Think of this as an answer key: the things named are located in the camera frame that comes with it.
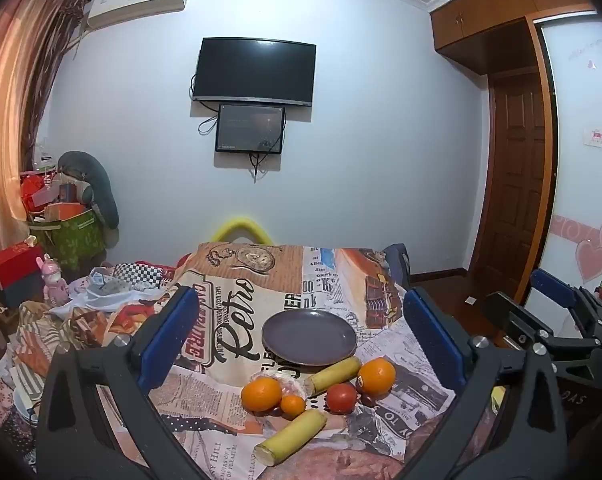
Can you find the black wall television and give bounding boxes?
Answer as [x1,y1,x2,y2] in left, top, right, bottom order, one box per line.
[192,36,317,108]

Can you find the peeled sugarcane piece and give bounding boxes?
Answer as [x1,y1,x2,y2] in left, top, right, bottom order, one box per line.
[254,409,328,466]
[303,356,363,396]

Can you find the orange striped curtain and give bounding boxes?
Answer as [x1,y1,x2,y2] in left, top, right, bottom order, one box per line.
[0,0,89,221]

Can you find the grey plush toy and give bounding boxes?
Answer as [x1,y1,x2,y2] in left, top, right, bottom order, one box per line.
[56,151,120,229]

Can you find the black monitor cables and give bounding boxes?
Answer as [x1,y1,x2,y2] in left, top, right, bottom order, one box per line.
[248,150,273,184]

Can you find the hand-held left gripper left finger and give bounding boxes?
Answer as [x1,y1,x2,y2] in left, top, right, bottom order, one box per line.
[35,285,217,480]

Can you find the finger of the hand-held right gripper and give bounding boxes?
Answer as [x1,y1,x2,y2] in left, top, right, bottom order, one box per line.
[486,292,602,361]
[531,268,602,336]

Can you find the wooden overhead cabinet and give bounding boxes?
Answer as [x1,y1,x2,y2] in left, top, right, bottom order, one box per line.
[429,0,602,76]

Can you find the striped patterned cloth pile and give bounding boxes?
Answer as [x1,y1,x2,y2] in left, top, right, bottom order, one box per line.
[0,300,112,461]

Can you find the black white checkered cloth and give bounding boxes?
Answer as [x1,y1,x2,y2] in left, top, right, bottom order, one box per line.
[111,262,164,286]

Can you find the white air conditioner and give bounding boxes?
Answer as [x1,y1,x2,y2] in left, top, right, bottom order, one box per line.
[85,0,189,31]

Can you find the pile of red gift boxes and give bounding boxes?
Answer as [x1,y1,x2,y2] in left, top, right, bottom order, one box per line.
[20,170,87,222]

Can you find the red tomato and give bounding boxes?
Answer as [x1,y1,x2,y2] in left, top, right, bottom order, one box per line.
[327,383,358,414]

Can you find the printed retro tablecloth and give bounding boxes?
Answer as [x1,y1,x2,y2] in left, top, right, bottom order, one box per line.
[101,242,456,480]

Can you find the large orange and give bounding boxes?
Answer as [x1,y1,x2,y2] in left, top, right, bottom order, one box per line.
[241,377,283,413]
[356,358,397,397]

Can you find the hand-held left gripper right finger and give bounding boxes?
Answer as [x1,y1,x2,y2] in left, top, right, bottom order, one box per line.
[401,286,569,480]

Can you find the brown wooden door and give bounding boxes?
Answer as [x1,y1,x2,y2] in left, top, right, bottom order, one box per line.
[473,72,549,301]

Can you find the pink rabbit toy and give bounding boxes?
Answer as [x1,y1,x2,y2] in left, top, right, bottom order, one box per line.
[40,255,72,305]

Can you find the red lidded box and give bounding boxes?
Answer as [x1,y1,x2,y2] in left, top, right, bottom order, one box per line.
[0,242,44,308]

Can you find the green gift bag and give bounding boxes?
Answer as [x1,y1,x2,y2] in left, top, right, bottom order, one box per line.
[28,207,107,268]

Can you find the small tangerine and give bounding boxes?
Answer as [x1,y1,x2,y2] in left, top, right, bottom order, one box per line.
[280,394,307,418]

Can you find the small black monitor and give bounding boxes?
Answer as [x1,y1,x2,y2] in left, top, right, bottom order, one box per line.
[215,103,287,155]

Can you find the purple plate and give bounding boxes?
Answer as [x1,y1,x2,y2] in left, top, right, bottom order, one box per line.
[261,309,358,367]

